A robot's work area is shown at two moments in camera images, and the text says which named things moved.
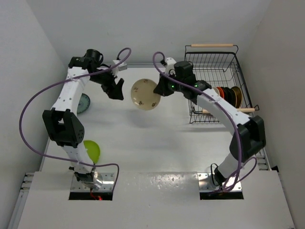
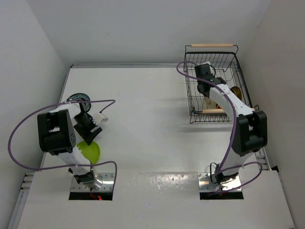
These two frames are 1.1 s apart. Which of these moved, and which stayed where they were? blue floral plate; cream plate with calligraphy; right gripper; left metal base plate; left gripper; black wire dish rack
Moved: right gripper; cream plate with calligraphy; left gripper
Stayed: left metal base plate; blue floral plate; black wire dish rack
